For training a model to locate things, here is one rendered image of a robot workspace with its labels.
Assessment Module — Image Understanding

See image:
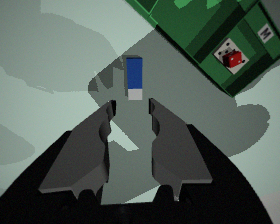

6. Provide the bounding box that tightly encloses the green rack of three bins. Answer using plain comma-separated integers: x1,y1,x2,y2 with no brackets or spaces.
125,0,280,98

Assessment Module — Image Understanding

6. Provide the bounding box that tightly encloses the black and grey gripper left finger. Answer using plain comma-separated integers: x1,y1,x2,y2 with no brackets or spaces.
0,100,116,224

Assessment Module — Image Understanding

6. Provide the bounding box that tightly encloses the red die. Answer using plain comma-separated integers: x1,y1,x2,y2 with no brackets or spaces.
222,51,242,68

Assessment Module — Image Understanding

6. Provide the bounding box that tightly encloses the white domino with black pips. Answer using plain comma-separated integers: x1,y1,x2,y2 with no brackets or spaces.
212,37,249,74

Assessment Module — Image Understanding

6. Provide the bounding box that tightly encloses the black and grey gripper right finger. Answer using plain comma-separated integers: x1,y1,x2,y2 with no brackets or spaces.
149,98,273,224

